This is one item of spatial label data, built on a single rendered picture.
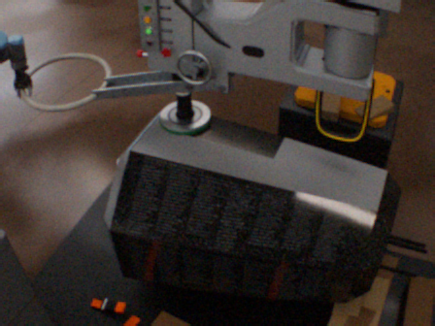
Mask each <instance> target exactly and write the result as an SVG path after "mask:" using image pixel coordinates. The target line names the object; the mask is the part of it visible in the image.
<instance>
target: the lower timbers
mask: <svg viewBox="0 0 435 326"><path fill-rule="evenodd" d="M397 262H398V258H396V257H394V256H393V257H392V256H390V255H389V256H388V255H387V254H384V257H383V261H382V265H386V266H389V267H393V268H396V266H397ZM393 276H394V272H390V271H386V270H382V269H379V270H378V272H377V275H376V277H379V278H381V277H382V278H386V279H389V280H390V282H389V287H390V284H391V281H392V278H393ZM389 287H388V289H387V292H388V290H389ZM434 287H435V279H434V278H427V277H410V278H409V280H408V283H407V285H406V290H405V293H404V301H403V306H402V311H401V318H400V321H399V326H430V322H431V316H432V306H433V299H434V291H435V289H434Z"/></svg>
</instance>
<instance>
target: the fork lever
mask: <svg viewBox="0 0 435 326"><path fill-rule="evenodd" d="M200 70H201V71H203V78H206V77H207V76H208V74H209V68H200ZM171 74H172V73H169V72H161V71H150V72H144V73H139V74H130V75H121V76H112V77H108V78H105V79H104V81H105V82H108V83H109V86H108V88H104V89H98V90H93V91H92V94H95V95H96V96H97V99H95V100H105V99H109V98H119V97H133V96H143V95H149V94H162V93H178V92H193V91H209V90H216V79H210V81H209V82H208V83H206V84H202V85H194V84H193V85H191V84H188V83H187V82H186V81H171V80H172V76H171ZM235 76H243V75H242V74H238V73H233V72H229V89H234V88H235V85H234V83H233V80H232V77H235ZM225 90H226V88H225V86H224V85H222V84H220V85H219V86H218V87H217V91H218V92H220V93H223V92H224V91H225Z"/></svg>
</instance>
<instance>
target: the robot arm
mask: <svg viewBox="0 0 435 326"><path fill-rule="evenodd" d="M24 43H25V42H24V39H23V36H22V35H21V34H20V35H19V34H15V35H12V36H10V37H8V36H7V34H6V33H5V32H4V31H1V30H0V64H2V63H4V62H7V61H8V60H10V63H11V67H12V68H11V69H13V70H14V71H15V74H16V75H15V80H14V89H15V91H17V97H18V98H19V100H20V99H21V94H20V90H21V89H22V90H23V89H25V88H26V89H28V94H29V97H30V98H31V96H32V86H33V82H32V79H31V78H30V76H29V77H28V75H29V74H27V72H26V73H25V72H24V71H26V70H28V68H29V65H26V64H27V59H28V58H26V52H25V44H24Z"/></svg>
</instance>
